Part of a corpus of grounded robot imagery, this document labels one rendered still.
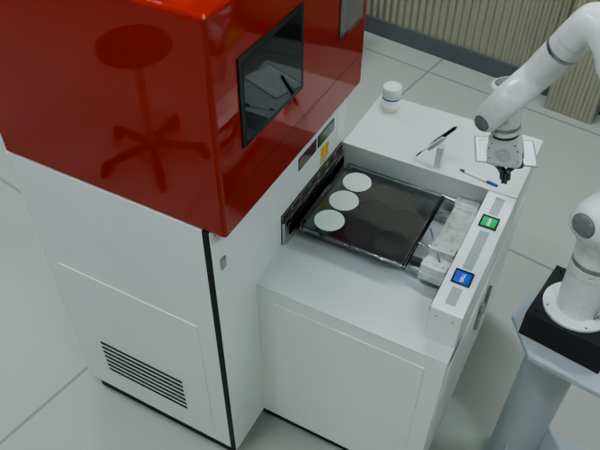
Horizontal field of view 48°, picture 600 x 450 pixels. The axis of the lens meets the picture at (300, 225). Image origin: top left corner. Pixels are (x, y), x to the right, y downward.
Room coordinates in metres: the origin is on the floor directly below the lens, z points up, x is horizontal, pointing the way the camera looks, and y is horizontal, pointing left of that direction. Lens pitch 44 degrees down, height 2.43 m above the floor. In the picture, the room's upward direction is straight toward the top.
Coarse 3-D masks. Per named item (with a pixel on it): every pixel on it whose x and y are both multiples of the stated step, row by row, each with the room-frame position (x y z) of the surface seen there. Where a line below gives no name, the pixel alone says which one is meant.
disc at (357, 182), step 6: (348, 174) 1.81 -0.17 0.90; (354, 174) 1.81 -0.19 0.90; (360, 174) 1.81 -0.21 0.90; (348, 180) 1.78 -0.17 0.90; (354, 180) 1.78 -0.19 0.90; (360, 180) 1.78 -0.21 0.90; (366, 180) 1.78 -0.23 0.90; (348, 186) 1.75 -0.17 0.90; (354, 186) 1.75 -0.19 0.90; (360, 186) 1.75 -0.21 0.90; (366, 186) 1.75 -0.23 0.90
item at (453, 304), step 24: (480, 216) 1.54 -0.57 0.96; (504, 216) 1.54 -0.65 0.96; (480, 240) 1.44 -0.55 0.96; (456, 264) 1.34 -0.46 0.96; (480, 264) 1.34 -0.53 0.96; (456, 288) 1.25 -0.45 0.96; (480, 288) 1.35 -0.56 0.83; (432, 312) 1.18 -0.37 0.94; (456, 312) 1.16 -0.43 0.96; (432, 336) 1.17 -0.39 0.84; (456, 336) 1.14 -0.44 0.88
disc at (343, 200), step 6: (336, 192) 1.72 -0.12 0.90; (342, 192) 1.72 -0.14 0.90; (348, 192) 1.72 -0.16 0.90; (330, 198) 1.69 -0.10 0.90; (336, 198) 1.69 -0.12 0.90; (342, 198) 1.69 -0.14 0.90; (348, 198) 1.69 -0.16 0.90; (354, 198) 1.69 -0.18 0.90; (336, 204) 1.66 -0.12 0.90; (342, 204) 1.66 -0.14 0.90; (348, 204) 1.66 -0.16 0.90; (354, 204) 1.66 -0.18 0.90; (342, 210) 1.63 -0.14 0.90; (348, 210) 1.63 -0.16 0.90
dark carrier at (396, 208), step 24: (360, 192) 1.72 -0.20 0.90; (384, 192) 1.72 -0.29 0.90; (408, 192) 1.72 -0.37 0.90; (312, 216) 1.60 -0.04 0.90; (360, 216) 1.60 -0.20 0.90; (384, 216) 1.60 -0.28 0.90; (408, 216) 1.60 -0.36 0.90; (360, 240) 1.49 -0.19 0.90; (384, 240) 1.49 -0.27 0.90; (408, 240) 1.49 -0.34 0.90
